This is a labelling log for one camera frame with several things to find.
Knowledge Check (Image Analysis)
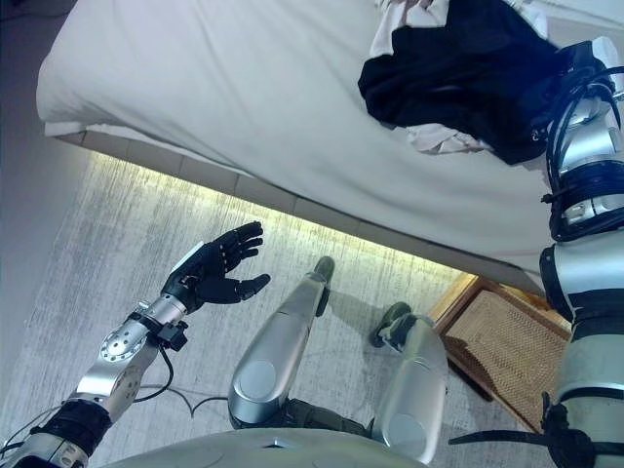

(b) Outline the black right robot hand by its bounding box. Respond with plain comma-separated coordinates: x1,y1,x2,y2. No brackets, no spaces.
556,37,624,87

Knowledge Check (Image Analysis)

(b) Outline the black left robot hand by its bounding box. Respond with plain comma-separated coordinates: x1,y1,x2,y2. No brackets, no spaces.
160,221,272,314

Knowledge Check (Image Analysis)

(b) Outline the black garment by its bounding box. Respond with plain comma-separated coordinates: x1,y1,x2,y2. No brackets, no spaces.
358,0,563,167

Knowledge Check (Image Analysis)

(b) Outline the white garment with blue label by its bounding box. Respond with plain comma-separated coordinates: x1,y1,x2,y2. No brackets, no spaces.
369,0,433,59

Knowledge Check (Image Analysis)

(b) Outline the bed with grey sheet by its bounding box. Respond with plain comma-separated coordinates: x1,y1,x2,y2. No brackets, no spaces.
36,0,624,306

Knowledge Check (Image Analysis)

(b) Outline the woven wicker basket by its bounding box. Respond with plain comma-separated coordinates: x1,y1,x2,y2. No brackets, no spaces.
428,272,575,436

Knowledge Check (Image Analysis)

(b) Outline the silver left robot leg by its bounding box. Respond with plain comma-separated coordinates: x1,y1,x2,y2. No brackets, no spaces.
227,256,337,431

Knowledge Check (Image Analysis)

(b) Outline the grey robot torso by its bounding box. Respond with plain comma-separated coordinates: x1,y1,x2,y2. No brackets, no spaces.
109,423,443,468

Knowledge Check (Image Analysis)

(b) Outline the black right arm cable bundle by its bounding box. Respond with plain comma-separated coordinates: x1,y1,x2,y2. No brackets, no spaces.
533,62,624,241

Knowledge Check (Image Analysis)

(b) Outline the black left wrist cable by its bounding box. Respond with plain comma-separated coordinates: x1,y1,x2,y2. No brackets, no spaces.
130,335,231,421

